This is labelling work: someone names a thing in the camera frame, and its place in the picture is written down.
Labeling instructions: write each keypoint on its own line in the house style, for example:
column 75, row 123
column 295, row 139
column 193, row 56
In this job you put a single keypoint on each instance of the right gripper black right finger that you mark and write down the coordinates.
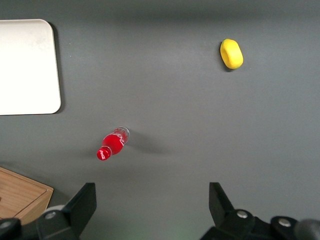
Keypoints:
column 225, row 220

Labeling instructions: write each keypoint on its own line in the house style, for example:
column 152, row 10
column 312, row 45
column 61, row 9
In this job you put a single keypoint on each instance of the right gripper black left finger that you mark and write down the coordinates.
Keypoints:
column 75, row 212

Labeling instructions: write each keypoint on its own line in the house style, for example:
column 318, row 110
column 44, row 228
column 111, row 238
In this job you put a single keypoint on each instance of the wooden drawer cabinet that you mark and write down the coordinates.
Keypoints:
column 22, row 195

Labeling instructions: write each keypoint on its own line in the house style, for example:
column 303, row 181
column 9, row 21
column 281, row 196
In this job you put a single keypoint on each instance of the red cola bottle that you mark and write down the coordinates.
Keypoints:
column 113, row 143

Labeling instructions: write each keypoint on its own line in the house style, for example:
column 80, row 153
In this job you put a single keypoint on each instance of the beige plastic tray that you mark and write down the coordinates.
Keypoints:
column 25, row 67

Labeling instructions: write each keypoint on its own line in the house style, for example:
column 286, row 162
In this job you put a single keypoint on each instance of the yellow lemon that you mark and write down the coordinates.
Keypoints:
column 232, row 53

